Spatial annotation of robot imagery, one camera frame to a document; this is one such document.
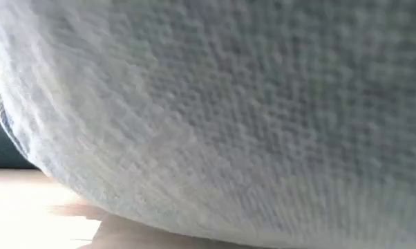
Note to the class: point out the dark denim jeans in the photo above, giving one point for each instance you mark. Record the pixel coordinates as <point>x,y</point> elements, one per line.
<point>2,148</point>

